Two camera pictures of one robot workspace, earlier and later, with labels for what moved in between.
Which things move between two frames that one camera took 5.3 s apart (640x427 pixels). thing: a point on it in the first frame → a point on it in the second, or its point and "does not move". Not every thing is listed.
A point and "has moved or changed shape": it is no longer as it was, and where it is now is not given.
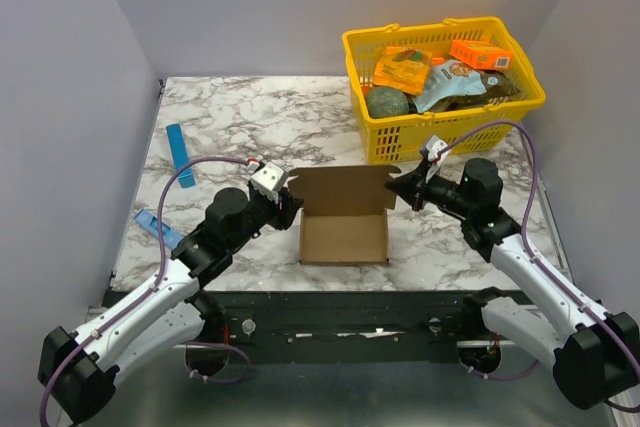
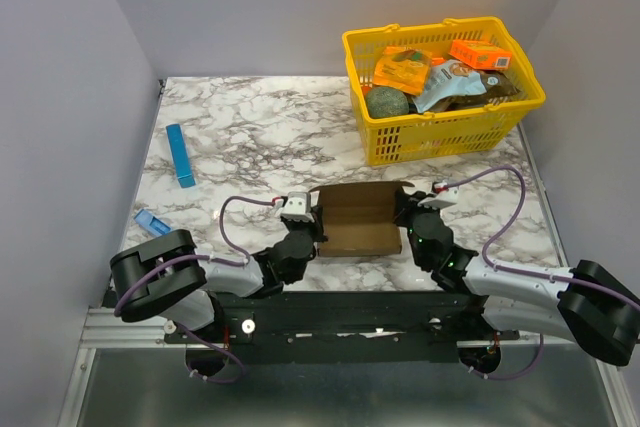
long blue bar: [180, 155] does not move
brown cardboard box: [344, 213] has moved or changed shape
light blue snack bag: [448, 79] does not move
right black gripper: [420, 190] → [405, 212]
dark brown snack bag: [497, 87] does not move
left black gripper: [290, 209] → [317, 227]
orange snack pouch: [403, 68] does not move
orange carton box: [481, 54] does not move
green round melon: [385, 101] does not move
